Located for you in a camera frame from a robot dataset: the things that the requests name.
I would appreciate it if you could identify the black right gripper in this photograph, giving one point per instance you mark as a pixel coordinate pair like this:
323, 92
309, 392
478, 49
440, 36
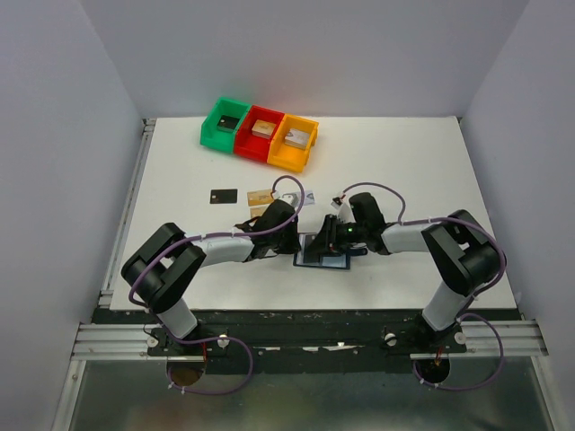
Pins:
332, 234

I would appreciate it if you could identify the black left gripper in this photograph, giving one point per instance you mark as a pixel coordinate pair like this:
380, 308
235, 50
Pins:
284, 238

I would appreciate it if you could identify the navy blue card holder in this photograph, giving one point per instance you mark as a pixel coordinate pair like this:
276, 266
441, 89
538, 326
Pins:
341, 262

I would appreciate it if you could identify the gold credit card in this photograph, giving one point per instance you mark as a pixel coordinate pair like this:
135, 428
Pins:
257, 211
259, 197

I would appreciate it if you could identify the light blue VIP card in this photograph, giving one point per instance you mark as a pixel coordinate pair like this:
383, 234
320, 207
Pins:
307, 198

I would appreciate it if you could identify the black credit card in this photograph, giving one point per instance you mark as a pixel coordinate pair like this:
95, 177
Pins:
223, 196
307, 257

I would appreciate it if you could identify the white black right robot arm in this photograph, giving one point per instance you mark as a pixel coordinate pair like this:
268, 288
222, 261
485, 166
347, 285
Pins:
466, 257

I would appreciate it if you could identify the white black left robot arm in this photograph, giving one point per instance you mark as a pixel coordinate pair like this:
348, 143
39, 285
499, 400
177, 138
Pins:
161, 270

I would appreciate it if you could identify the yellow plastic bin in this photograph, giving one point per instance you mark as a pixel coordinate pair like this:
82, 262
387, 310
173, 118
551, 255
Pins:
288, 157

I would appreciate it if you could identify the metal block in yellow bin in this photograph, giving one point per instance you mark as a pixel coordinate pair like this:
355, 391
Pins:
297, 138

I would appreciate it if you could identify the red plastic bin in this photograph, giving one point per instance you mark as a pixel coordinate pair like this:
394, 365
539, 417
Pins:
251, 147

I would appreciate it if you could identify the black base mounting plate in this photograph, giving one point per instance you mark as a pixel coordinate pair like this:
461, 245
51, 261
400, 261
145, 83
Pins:
277, 342

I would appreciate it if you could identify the metal block in red bin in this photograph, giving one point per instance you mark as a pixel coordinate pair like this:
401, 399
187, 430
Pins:
263, 128

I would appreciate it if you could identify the green plastic bin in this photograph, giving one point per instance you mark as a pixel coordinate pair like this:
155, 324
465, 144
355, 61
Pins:
213, 138

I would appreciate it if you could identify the metal block in green bin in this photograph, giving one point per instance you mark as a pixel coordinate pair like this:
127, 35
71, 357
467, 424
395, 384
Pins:
227, 124

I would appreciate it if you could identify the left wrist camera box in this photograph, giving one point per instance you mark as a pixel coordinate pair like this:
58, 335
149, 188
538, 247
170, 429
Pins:
292, 198

